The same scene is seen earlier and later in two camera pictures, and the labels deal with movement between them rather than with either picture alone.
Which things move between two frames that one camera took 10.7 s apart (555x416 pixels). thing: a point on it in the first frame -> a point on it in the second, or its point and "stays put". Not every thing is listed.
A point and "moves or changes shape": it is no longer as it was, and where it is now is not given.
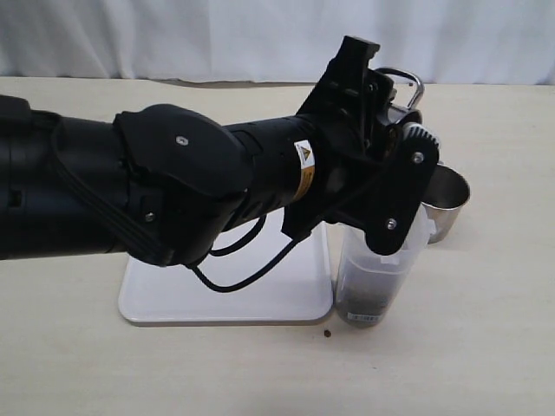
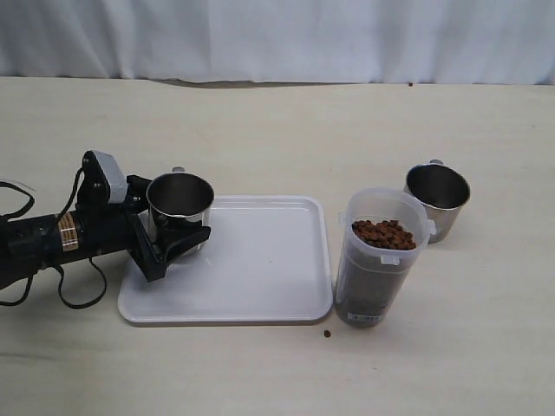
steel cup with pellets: x=392 y=113 moves or changes shape
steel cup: x=449 y=192 stays put
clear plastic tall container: x=368 y=282 stays put
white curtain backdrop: x=462 y=42 stays put
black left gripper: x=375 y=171 -> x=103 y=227
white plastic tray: x=297 y=287 stays put
